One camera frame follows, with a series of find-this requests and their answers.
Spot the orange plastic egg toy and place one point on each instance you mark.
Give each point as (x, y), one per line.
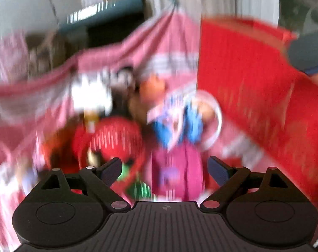
(153, 88)

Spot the red polka dot bow headband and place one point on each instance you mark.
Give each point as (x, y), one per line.
(117, 134)

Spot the pastel plastic toy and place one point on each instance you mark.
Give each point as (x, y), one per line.
(193, 126)

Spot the white fluffy plush toy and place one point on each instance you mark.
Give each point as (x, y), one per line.
(90, 94)

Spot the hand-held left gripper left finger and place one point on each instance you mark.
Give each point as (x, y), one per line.
(110, 172)

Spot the red container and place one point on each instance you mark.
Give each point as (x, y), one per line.
(253, 84)

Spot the pink striped blanket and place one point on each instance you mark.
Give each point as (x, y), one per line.
(174, 36)

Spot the black and white mouse plush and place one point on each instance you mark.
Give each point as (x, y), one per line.
(122, 84)

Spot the pink toy purse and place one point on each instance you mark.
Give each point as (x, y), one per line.
(180, 162)

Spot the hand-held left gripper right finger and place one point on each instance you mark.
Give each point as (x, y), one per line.
(219, 172)

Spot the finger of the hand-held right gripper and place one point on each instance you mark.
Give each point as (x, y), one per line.
(316, 70)

